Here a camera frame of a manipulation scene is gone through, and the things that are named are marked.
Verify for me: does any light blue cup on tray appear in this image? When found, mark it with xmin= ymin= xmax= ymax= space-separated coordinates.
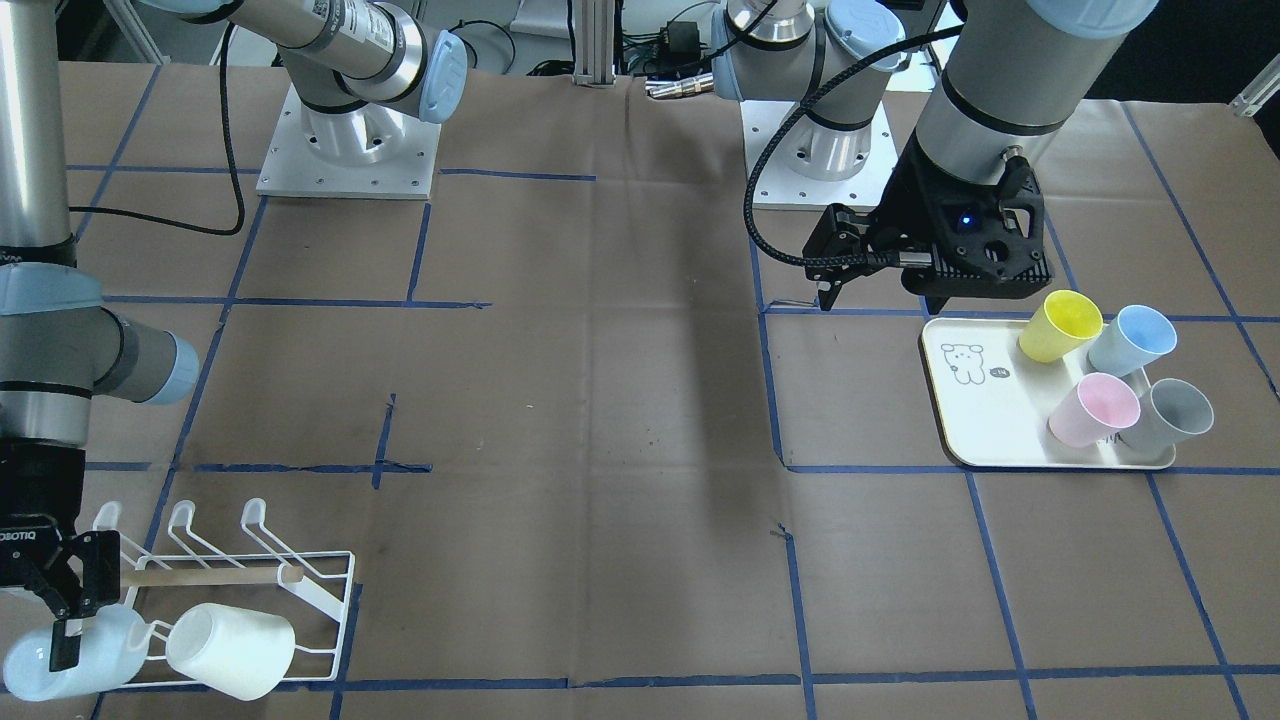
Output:
xmin=1085 ymin=305 xmax=1178 ymax=377

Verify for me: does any pink plastic cup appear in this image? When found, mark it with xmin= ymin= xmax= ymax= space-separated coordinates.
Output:
xmin=1048 ymin=372 xmax=1140 ymax=448

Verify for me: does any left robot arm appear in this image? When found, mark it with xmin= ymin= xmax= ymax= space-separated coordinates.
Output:
xmin=710 ymin=1 xmax=1155 ymax=313

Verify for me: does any aluminium frame post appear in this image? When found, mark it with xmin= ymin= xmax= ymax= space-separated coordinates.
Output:
xmin=570 ymin=0 xmax=618 ymax=88

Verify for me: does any cream plastic tray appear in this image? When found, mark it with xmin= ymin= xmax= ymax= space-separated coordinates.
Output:
xmin=920 ymin=316 xmax=1176 ymax=471

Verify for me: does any white wire cup rack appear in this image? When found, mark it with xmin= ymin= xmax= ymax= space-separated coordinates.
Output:
xmin=5 ymin=498 xmax=356 ymax=689

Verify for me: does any yellow plastic cup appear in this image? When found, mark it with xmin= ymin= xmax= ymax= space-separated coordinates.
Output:
xmin=1018 ymin=290 xmax=1105 ymax=363

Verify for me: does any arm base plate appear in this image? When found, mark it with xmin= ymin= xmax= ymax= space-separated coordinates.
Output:
xmin=753 ymin=105 xmax=899 ymax=211
xmin=256 ymin=87 xmax=442 ymax=201

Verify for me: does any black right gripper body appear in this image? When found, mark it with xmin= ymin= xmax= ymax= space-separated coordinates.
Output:
xmin=1 ymin=439 xmax=84 ymax=591

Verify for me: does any light blue cup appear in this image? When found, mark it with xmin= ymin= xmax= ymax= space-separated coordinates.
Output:
xmin=3 ymin=603 xmax=154 ymax=701
xmin=1085 ymin=305 xmax=1178 ymax=377

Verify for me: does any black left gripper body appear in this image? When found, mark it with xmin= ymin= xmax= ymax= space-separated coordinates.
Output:
xmin=870 ymin=138 xmax=1053 ymax=314

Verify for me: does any grey plastic cup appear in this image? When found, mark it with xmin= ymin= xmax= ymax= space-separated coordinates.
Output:
xmin=1119 ymin=378 xmax=1216 ymax=454

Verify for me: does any cream white plastic cup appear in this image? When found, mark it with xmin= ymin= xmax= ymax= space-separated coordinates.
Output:
xmin=165 ymin=603 xmax=294 ymax=701

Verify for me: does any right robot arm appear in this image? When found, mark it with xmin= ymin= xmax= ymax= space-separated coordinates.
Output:
xmin=3 ymin=1 xmax=474 ymax=671

